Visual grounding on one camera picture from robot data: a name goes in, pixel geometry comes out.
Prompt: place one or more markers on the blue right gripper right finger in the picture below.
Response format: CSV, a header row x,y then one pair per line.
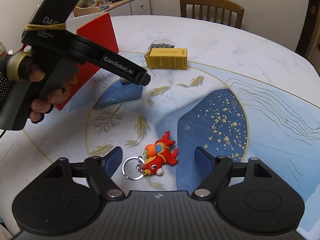
x,y
204,161

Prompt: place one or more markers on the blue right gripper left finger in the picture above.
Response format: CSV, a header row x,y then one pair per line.
x,y
112,161

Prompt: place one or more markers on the red fish keychain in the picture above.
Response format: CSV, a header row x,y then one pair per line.
x,y
155,156

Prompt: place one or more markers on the person's left hand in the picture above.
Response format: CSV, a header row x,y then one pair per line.
x,y
54,88

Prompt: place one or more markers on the small wooden child chair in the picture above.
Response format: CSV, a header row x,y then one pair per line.
x,y
78,11

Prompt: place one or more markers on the red white cardboard box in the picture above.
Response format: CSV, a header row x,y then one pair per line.
x,y
94,30

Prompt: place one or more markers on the low wooden white cabinet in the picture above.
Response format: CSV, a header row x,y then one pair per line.
x,y
127,8

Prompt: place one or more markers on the yellow small carton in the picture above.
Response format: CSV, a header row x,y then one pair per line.
x,y
167,58

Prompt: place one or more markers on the bag of dark beads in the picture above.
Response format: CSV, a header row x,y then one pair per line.
x,y
164,43

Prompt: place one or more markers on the wooden dining chair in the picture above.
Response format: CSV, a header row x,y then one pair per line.
x,y
223,12

